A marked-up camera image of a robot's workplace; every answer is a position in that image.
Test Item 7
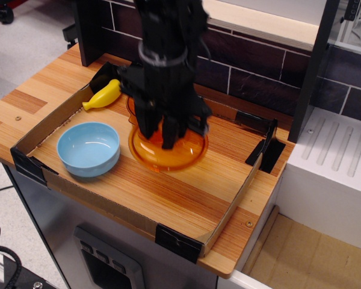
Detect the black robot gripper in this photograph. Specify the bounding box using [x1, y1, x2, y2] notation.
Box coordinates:
[117, 52, 212, 149]

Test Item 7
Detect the orange transparent pot lid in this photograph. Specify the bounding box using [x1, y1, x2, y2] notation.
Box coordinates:
[128, 118, 208, 172]

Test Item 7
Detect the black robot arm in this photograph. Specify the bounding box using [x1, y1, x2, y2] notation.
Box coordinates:
[119, 1, 212, 149]

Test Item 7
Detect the orange transparent plastic pot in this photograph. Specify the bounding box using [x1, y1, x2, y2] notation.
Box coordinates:
[126, 96, 138, 125]

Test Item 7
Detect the yellow plastic toy banana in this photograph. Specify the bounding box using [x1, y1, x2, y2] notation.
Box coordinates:
[82, 79, 122, 111]

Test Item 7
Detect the light blue plastic bowl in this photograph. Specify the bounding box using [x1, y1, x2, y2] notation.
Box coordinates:
[57, 122, 120, 178]

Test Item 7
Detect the cardboard fence with black tape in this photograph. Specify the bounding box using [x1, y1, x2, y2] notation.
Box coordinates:
[11, 63, 291, 267]

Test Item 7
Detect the grey toy oven front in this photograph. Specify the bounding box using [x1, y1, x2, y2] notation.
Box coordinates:
[74, 226, 146, 288]

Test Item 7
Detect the white toy sink drainboard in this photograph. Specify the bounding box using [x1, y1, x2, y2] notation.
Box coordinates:
[276, 108, 361, 248]

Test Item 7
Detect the black caster wheel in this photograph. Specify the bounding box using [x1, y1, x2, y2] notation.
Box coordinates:
[0, 0, 14, 25]

